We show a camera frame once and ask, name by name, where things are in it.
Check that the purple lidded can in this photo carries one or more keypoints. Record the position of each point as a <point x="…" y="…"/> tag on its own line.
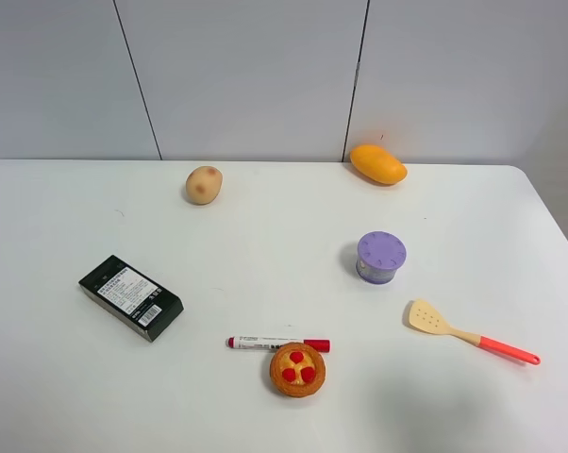
<point x="380" y="255"/>

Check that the beige potato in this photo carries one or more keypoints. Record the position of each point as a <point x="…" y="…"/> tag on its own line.
<point x="203" y="185"/>

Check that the orange mango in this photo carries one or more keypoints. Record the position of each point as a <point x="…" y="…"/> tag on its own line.
<point x="378" y="164"/>

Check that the red whiteboard marker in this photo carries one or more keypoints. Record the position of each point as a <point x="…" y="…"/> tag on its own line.
<point x="271" y="343"/>

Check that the fruit tart toy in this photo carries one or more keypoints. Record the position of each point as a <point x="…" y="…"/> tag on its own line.
<point x="297" y="370"/>

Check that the black box with label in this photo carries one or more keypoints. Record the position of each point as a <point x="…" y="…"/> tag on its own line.
<point x="137" y="300"/>

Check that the beige spatula red handle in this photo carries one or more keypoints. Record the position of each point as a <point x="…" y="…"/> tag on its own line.
<point x="423" y="317"/>

